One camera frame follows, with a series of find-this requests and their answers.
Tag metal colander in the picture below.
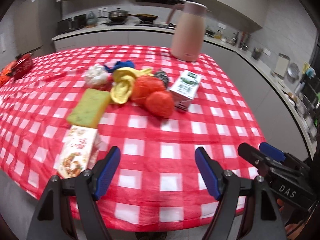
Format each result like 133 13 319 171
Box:
287 63 299 80

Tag white cutting board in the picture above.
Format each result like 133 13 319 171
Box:
274 53 290 78

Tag utensil holder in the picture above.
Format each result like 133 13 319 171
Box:
251 47 263 61

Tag yellow cloth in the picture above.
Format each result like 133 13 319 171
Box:
110 67 153 105

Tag green white milk carton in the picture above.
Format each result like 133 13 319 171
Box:
169 70 201 111

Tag refrigerator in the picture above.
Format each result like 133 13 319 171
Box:
14 0 61 56

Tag frying pan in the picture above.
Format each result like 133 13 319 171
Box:
128 14 158 23

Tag steel wool scrubber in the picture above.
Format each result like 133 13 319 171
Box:
154 70 169 87

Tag person right hand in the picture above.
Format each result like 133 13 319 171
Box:
277 199 307 239

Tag orange mesh bag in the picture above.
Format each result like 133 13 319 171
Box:
0 61 16 87

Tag instant noodle box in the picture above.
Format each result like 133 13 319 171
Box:
57 125 101 179

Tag green ceramic vase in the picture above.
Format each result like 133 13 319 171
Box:
86 11 98 27

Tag black cooking pot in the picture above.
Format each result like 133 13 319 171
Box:
108 8 129 22

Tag yellow green sponge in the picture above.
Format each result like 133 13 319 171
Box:
66 88 111 128

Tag white paper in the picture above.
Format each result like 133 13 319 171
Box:
84 64 109 88

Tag red white checkered tablecloth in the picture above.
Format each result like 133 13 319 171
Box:
1 46 264 231

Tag pink thermos jug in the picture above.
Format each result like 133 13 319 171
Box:
166 1 207 62

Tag black microwave oven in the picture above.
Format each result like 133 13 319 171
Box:
57 14 86 34

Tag blue cloth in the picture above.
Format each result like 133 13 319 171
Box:
104 61 135 73

